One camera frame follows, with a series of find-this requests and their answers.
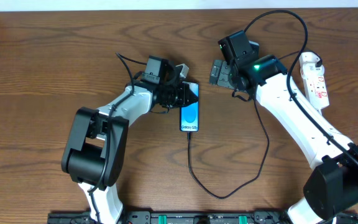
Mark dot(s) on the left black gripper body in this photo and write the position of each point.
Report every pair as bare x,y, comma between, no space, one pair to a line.
183,95

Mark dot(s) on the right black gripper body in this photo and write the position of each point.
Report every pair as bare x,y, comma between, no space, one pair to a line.
223,75

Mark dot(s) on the blue Galaxy smartphone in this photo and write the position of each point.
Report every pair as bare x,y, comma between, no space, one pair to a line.
189,117

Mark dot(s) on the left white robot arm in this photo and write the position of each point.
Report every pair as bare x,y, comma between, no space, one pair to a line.
94,152

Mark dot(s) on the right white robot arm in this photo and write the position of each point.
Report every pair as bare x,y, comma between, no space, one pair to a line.
332,187

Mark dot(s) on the white power strip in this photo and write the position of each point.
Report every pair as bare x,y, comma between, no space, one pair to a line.
312,72

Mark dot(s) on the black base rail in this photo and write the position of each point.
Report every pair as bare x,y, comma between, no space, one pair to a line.
143,217

